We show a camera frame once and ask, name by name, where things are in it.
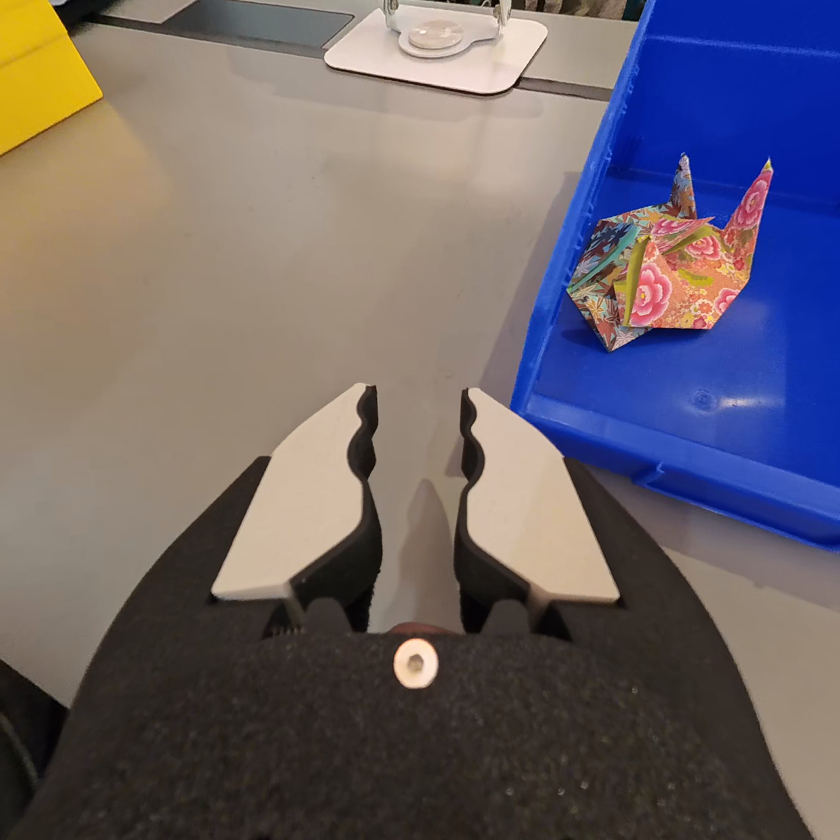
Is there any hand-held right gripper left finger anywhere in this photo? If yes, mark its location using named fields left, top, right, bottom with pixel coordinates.
left=210, top=382, right=384, bottom=619

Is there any pink floral origami dog face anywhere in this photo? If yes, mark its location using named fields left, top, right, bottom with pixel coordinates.
left=620, top=156, right=775, bottom=332

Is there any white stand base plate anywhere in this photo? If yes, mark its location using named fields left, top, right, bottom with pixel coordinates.
left=323, top=0, right=550, bottom=96

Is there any leaf-patterned origami dog face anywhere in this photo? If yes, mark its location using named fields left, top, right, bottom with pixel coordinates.
left=566, top=152, right=698, bottom=354

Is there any yellow box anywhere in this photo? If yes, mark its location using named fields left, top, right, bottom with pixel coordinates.
left=0, top=0, right=104, bottom=157

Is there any blue plastic bin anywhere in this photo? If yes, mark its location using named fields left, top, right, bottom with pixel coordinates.
left=511, top=0, right=840, bottom=552

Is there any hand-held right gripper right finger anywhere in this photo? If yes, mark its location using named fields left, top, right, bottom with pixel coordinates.
left=453, top=386, right=622, bottom=626

